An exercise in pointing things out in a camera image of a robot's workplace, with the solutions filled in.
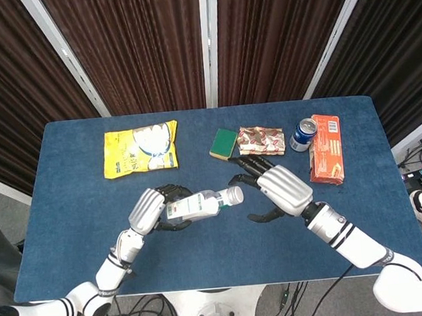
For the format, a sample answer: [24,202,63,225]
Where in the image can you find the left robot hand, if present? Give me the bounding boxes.
[126,181,196,236]

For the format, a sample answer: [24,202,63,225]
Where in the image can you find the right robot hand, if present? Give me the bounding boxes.
[225,150,316,225]

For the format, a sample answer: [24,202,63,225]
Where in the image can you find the white bottle cap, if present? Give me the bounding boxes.
[225,185,245,206]

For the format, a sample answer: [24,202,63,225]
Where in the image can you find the transparent plastic bottle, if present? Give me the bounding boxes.
[163,185,246,225]

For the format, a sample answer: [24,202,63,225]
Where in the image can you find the crumpled gold red wrapper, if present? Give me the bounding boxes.
[235,122,288,160]

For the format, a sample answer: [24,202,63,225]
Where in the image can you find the blue drink can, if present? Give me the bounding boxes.
[287,116,320,154]

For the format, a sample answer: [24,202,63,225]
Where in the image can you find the orange cardboard box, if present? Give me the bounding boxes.
[303,112,346,189]

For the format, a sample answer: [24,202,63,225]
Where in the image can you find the yellow snack bag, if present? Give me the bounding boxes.
[99,119,183,180]

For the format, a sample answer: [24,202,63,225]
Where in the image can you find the green yellow sponge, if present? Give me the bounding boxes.
[206,126,241,164]

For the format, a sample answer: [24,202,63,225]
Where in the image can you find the blue fabric table mat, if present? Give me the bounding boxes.
[0,90,422,306]

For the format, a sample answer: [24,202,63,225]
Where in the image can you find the brown curtain partition screen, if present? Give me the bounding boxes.
[40,0,217,123]
[295,0,422,165]
[207,0,371,108]
[0,0,119,209]

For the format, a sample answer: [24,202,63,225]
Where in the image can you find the black cable with inline plug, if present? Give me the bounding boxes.
[261,281,313,316]

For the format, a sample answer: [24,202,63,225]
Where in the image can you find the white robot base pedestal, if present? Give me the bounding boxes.
[163,284,270,316]

